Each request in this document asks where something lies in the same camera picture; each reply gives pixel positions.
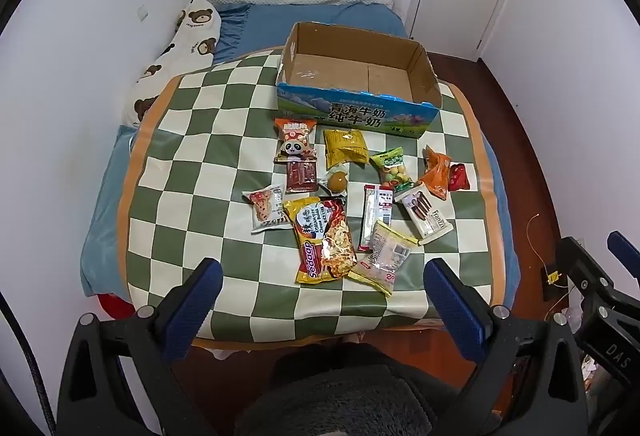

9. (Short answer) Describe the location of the long red white sachet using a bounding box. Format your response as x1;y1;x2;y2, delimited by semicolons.
357;183;396;252

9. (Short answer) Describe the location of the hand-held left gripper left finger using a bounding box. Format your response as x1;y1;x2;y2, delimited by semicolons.
56;257;224;436

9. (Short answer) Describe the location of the braised egg packet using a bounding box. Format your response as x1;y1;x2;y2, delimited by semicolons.
320;163;351;194

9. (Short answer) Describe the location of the yellow instant noodle packet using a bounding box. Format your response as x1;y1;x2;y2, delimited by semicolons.
282;196;358;285

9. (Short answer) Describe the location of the red cloth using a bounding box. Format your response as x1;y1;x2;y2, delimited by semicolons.
96;293;137;321

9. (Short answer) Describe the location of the bear print pillow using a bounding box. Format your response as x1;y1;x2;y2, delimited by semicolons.
122;0;223;127

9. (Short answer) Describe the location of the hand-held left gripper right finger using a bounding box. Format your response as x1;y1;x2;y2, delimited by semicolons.
422;257;590;436

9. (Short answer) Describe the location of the green bubble gum packet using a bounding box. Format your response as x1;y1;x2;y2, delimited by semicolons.
370;145;416;193

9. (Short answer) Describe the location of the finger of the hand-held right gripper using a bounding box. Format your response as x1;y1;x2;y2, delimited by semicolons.
555;236;615;306
606;230;640;274

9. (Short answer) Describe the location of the blue bed sheet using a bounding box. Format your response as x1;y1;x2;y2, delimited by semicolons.
80;2;521;312

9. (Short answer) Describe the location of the orange panda snack packet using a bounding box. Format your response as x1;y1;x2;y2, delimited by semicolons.
273;117;318;163

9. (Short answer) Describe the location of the green checkered mat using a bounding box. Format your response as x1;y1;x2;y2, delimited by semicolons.
116;47;506;349

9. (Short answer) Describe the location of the yellow snack packet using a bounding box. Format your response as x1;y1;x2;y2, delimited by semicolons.
322;129;370;169

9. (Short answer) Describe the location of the small red snack packet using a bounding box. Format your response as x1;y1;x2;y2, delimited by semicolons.
447;163;471;192

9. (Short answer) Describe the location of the black cable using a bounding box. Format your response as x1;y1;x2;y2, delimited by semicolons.
0;291;51;436

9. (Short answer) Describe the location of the white biscuit stick packet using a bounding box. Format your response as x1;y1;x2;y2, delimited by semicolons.
394;181;454;244

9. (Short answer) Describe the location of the printed cardboard box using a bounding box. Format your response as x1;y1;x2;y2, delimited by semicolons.
275;21;443;139

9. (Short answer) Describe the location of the pale yellow cracker packet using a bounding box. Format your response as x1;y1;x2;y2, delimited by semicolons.
348;220;420;298

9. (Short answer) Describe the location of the dark red meat packet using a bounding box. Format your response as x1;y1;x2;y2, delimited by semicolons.
286;157;319;193

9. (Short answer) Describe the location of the white bread packet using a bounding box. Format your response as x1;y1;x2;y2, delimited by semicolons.
243;183;292;233

